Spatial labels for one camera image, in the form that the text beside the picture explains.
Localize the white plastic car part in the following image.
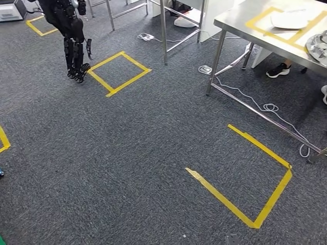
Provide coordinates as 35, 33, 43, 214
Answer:
270, 9, 310, 30

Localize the steel workbench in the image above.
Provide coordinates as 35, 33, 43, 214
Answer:
205, 0, 327, 165

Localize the steel table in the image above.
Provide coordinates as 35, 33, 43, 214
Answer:
87, 0, 205, 66

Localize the white rounded shell piece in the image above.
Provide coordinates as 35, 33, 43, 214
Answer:
174, 15, 199, 29

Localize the black humanoid robot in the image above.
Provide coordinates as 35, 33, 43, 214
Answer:
26, 0, 93, 84

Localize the person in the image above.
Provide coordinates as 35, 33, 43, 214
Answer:
265, 59, 327, 106

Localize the yellow floor tape outline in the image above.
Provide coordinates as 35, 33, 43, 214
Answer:
185, 124, 293, 230

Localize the grey wheel hubcap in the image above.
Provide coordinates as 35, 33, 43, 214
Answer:
305, 30, 327, 59

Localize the grey equipment box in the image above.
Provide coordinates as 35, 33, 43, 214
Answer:
0, 0, 28, 22

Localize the white power cable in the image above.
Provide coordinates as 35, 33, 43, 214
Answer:
215, 76, 311, 159

